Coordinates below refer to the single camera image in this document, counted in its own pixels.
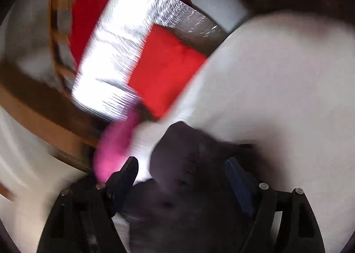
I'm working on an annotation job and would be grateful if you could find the dark quilted jacket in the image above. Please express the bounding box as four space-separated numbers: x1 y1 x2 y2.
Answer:
122 121 267 253

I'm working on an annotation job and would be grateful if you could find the silver foil insulation panel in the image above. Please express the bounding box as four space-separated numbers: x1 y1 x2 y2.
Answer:
71 0 225 122

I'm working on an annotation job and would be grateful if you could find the pink pillow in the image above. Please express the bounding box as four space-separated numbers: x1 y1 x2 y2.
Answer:
94 109 142 183

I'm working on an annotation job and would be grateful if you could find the red blanket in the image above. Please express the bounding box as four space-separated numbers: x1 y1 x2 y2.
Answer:
68 0 120 65

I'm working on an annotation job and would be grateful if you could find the wooden chair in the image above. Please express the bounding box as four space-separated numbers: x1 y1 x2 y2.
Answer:
0 59 100 173

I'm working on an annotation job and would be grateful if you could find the wooden stair railing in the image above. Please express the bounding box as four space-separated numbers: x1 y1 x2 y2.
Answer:
47 0 84 98

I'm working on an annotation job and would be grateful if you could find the white bed cover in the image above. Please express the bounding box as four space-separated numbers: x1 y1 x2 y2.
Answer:
122 10 355 253

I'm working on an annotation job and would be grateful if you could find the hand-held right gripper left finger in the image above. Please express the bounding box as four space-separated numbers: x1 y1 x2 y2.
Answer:
37 156 139 253

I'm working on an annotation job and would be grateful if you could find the red pillow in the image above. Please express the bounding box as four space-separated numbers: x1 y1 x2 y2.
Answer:
128 24 208 119

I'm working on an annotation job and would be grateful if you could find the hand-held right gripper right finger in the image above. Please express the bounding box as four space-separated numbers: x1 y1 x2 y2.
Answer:
225 157 325 253

